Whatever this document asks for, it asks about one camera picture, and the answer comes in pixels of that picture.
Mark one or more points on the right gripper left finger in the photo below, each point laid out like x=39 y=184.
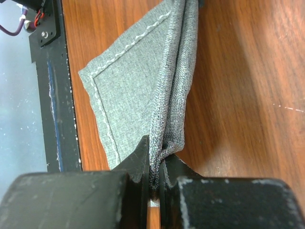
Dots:
x=115 y=199

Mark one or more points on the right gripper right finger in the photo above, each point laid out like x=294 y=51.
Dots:
x=191 y=201

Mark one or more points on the grey cloth napkin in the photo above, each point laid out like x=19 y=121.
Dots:
x=139 y=85

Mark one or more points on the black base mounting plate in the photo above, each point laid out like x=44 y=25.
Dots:
x=48 y=47

